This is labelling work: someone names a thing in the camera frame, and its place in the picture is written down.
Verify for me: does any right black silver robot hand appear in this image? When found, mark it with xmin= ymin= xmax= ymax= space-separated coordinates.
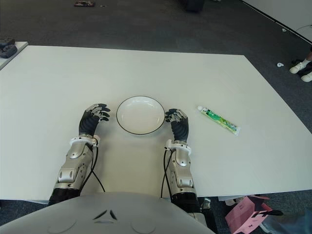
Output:
xmin=164 ymin=108 xmax=190 ymax=142

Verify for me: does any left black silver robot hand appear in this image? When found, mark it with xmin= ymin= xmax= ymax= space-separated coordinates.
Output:
xmin=78 ymin=103 xmax=112 ymax=136

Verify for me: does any green white toothpaste tube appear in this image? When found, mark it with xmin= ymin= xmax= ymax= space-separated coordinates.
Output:
xmin=196 ymin=105 xmax=241 ymax=137

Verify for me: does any white plate with black rim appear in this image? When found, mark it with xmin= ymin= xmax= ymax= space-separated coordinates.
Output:
xmin=116 ymin=96 xmax=165 ymax=136

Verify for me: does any grey robot torso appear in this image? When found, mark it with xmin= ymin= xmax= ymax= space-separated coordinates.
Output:
xmin=0 ymin=192 xmax=213 ymax=234

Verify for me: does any colourful flat floor item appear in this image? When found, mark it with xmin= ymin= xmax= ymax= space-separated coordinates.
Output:
xmin=74 ymin=0 xmax=96 ymax=7

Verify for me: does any black chair base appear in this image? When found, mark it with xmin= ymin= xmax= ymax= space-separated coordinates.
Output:
xmin=182 ymin=0 xmax=203 ymax=12

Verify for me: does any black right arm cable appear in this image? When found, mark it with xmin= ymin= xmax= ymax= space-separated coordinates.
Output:
xmin=160 ymin=148 xmax=173 ymax=198

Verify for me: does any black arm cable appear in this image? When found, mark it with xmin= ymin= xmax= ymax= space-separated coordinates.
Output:
xmin=160 ymin=148 xmax=173 ymax=198
xmin=80 ymin=142 xmax=106 ymax=193

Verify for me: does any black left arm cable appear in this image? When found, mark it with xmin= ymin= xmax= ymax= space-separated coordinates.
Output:
xmin=80 ymin=142 xmax=106 ymax=193

